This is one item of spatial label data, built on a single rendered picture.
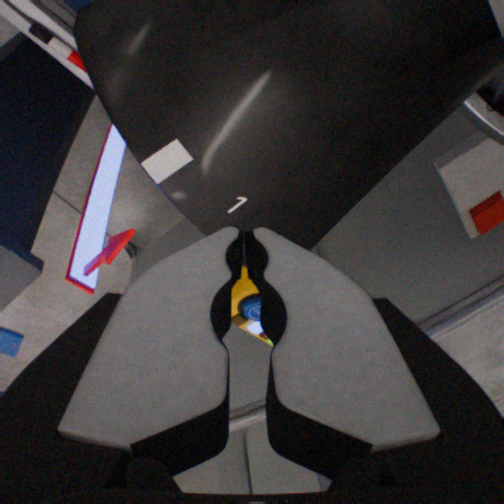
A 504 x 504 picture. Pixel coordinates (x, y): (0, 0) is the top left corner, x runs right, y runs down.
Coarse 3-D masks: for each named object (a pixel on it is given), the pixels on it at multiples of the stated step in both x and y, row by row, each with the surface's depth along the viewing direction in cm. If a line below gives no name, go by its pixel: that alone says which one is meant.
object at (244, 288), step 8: (240, 280) 51; (248, 280) 50; (232, 288) 51; (240, 288) 50; (248, 288) 50; (256, 288) 49; (232, 296) 51; (240, 296) 50; (248, 296) 50; (256, 296) 50; (232, 304) 51; (240, 304) 51; (232, 312) 52; (240, 312) 52; (248, 320) 54; (256, 336) 57; (272, 344) 59
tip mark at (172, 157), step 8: (176, 144) 24; (160, 152) 25; (168, 152) 25; (176, 152) 24; (184, 152) 24; (152, 160) 25; (160, 160) 25; (168, 160) 25; (176, 160) 25; (184, 160) 25; (152, 168) 25; (160, 168) 25; (168, 168) 25; (176, 168) 25; (152, 176) 26; (160, 176) 26
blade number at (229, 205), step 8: (240, 184) 25; (232, 192) 26; (240, 192) 26; (248, 192) 26; (216, 200) 26; (224, 200) 26; (232, 200) 26; (240, 200) 26; (248, 200) 26; (256, 200) 26; (216, 208) 26; (224, 208) 26; (232, 208) 26; (240, 208) 26; (248, 208) 26; (224, 216) 27; (232, 216) 27; (240, 216) 27; (232, 224) 27
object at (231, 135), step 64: (128, 0) 19; (192, 0) 19; (256, 0) 18; (320, 0) 17; (384, 0) 17; (448, 0) 17; (128, 64) 22; (192, 64) 21; (256, 64) 20; (320, 64) 20; (384, 64) 20; (448, 64) 19; (128, 128) 24; (192, 128) 23; (256, 128) 23; (320, 128) 23; (384, 128) 22; (192, 192) 26; (256, 192) 26; (320, 192) 25
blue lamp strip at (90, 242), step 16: (112, 128) 42; (112, 144) 40; (112, 160) 39; (96, 176) 36; (112, 176) 37; (96, 192) 34; (112, 192) 36; (96, 208) 33; (96, 224) 32; (80, 240) 30; (96, 240) 31; (80, 256) 29; (80, 272) 28; (96, 272) 29
